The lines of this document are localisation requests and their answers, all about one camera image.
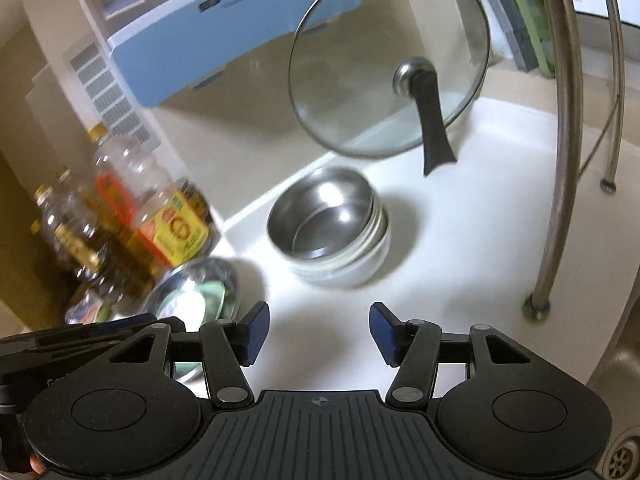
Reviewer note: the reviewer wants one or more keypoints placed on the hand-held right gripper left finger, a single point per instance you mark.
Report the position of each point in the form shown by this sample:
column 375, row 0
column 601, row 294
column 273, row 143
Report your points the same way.
column 256, row 332

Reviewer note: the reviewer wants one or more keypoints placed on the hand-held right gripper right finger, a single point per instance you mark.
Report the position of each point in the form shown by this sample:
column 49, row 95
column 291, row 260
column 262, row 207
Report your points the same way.
column 382, row 330

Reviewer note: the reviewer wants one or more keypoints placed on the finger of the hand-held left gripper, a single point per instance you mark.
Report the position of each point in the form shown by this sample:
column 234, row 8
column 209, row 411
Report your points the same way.
column 75, row 342
column 145, row 318

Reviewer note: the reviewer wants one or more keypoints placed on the oval stainless steel dish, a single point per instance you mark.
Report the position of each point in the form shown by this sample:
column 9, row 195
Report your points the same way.
column 205, row 270

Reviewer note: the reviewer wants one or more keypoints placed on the stainless steel bowl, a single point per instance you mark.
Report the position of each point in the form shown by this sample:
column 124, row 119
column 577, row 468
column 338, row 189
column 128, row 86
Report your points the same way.
column 320, row 220

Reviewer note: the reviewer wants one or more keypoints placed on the brown cardboard panel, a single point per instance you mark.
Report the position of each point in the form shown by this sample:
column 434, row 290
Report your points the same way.
column 25, row 260

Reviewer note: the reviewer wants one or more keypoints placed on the red-capped oil bottle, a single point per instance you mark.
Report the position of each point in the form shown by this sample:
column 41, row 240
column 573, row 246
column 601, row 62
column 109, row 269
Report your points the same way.
column 165, row 220

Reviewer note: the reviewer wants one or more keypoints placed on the yellow cooking oil bottle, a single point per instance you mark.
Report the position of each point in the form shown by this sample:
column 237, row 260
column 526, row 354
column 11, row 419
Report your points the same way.
column 36, row 210

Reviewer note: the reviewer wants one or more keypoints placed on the stainless steel sink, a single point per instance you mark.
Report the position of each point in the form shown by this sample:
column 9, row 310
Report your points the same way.
column 620, row 410

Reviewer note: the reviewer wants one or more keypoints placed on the glass pot lid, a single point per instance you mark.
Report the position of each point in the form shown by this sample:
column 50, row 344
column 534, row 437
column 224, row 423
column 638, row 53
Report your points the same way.
column 380, row 50

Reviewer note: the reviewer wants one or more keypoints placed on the light blue range hood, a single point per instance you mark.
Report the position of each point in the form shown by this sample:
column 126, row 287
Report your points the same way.
column 225, row 25

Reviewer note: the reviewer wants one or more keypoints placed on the green plastic rack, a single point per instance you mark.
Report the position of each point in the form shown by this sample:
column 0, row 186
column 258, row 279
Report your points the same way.
column 532, row 15

